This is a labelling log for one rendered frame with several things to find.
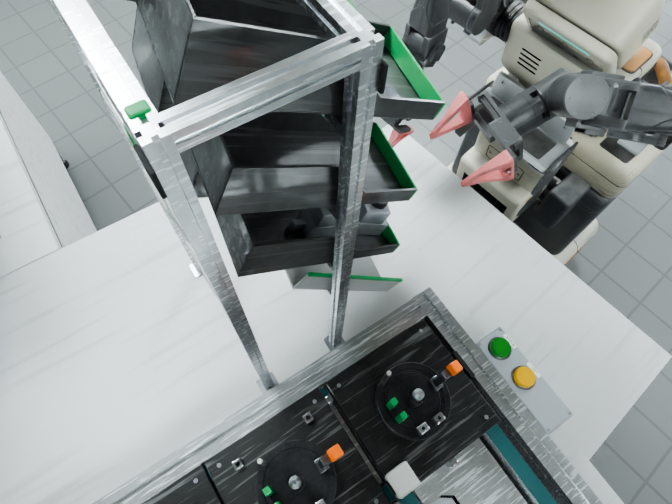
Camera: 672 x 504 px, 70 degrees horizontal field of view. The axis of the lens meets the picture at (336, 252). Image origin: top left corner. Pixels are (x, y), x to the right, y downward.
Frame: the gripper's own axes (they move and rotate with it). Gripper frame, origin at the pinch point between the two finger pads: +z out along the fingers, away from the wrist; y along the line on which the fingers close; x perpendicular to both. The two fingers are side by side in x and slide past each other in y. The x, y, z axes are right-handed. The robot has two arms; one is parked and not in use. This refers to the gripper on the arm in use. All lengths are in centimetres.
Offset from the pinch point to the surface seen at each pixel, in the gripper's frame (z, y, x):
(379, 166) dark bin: 9.7, -0.3, -8.6
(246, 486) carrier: 57, 29, 12
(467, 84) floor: -50, -114, 171
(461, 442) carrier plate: 23, 38, 27
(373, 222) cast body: 15.2, 2.0, 1.8
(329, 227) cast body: 20.9, 1.5, -3.9
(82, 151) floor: 132, -148, 88
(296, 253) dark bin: 25.4, 5.7, -10.8
